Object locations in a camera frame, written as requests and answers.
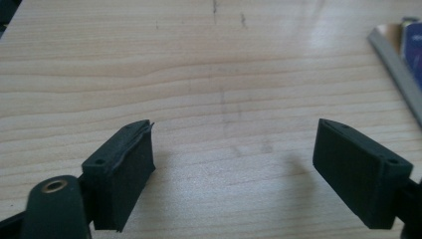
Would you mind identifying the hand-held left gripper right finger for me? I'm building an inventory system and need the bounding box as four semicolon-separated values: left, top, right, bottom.
312;118;414;230

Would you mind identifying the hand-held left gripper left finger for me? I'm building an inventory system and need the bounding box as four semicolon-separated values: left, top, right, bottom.
81;119;156;233

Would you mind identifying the dark blue packet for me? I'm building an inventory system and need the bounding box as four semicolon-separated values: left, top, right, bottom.
399;17;422;90

